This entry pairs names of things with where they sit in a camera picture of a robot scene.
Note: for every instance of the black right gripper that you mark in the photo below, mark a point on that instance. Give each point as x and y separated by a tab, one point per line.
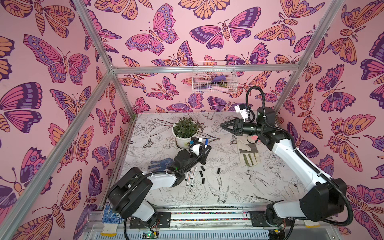
238	127

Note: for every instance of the white plastic flower pot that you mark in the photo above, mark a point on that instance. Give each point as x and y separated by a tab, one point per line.
182	143

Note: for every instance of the clear wall basket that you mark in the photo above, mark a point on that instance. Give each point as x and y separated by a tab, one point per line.
215	79

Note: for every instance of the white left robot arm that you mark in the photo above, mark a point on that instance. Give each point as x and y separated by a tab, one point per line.
128	194

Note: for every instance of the white glove on rail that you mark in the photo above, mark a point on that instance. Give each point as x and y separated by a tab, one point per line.
310	224

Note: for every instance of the green potted plant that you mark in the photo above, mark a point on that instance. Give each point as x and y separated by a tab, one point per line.
187	127

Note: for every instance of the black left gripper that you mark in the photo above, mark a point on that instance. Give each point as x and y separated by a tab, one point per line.
201	157

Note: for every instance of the beige green work glove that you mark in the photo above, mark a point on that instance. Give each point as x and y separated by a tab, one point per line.
248	152

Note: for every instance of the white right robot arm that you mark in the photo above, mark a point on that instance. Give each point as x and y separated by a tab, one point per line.
325	199

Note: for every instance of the blue dotted glove on rail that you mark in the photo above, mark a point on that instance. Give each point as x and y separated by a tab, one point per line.
111	221

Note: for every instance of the blue dotted work glove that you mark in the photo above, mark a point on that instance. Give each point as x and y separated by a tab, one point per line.
160	165

